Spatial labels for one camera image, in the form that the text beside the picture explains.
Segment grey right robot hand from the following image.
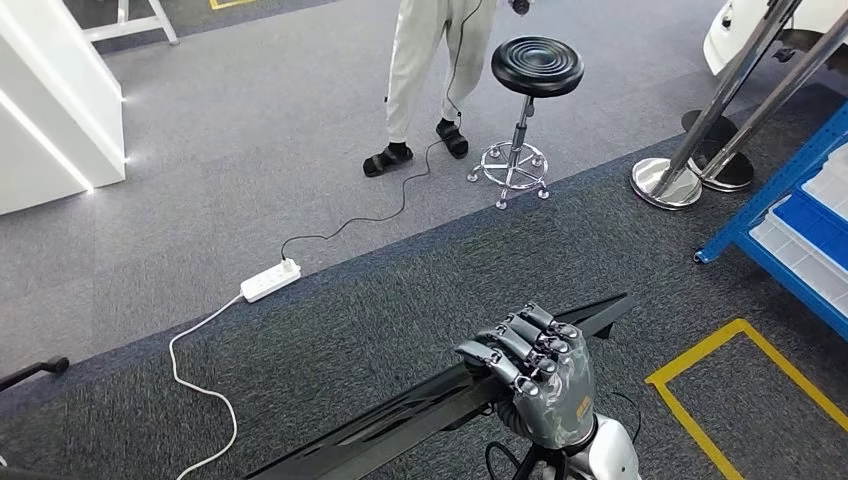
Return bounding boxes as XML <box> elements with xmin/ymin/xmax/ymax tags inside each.
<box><xmin>454</xmin><ymin>301</ymin><xmax>598</xmax><ymax>452</ymax></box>

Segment black plastic part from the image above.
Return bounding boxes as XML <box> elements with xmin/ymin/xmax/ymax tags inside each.
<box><xmin>241</xmin><ymin>293</ymin><xmax>637</xmax><ymax>480</ymax></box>

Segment blue metal shelf rack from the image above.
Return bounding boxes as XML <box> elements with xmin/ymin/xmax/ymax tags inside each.
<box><xmin>694</xmin><ymin>99</ymin><xmax>848</xmax><ymax>342</ymax></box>

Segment yellow tape square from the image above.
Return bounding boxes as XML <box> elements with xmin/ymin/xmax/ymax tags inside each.
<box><xmin>644</xmin><ymin>317</ymin><xmax>848</xmax><ymax>480</ymax></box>

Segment white power strip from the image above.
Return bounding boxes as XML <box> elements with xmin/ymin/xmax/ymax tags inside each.
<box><xmin>239</xmin><ymin>259</ymin><xmax>303</xmax><ymax>304</ymax></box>

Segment black round stool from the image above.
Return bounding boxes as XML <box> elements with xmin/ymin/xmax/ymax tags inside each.
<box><xmin>466</xmin><ymin>34</ymin><xmax>586</xmax><ymax>211</ymax></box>

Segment person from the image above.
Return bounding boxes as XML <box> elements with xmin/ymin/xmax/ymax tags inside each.
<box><xmin>362</xmin><ymin>0</ymin><xmax>503</xmax><ymax>179</ymax></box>

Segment white lit display counter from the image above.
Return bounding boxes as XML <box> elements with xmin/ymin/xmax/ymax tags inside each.
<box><xmin>0</xmin><ymin>0</ymin><xmax>127</xmax><ymax>217</ymax></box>

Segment chrome stanchion post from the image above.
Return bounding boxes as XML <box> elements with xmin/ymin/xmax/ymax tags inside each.
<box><xmin>688</xmin><ymin>9</ymin><xmax>848</xmax><ymax>193</ymax></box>
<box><xmin>629</xmin><ymin>0</ymin><xmax>804</xmax><ymax>212</ymax></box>

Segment black power cable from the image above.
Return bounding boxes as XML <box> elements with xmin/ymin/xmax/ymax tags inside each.
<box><xmin>280</xmin><ymin>0</ymin><xmax>486</xmax><ymax>263</ymax></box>

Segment dark stanchion post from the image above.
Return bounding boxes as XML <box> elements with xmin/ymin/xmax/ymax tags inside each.
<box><xmin>682</xmin><ymin>109</ymin><xmax>740</xmax><ymax>160</ymax></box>

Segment white power cable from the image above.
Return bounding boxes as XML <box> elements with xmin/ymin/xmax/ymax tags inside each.
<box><xmin>168</xmin><ymin>293</ymin><xmax>245</xmax><ymax>480</ymax></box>

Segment black handle bar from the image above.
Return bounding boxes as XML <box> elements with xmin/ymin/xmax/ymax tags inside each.
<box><xmin>0</xmin><ymin>356</ymin><xmax>71</xmax><ymax>393</ymax></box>

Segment white metal frame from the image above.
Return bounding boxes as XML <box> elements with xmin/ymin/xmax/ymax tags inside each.
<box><xmin>82</xmin><ymin>0</ymin><xmax>180</xmax><ymax>46</ymax></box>

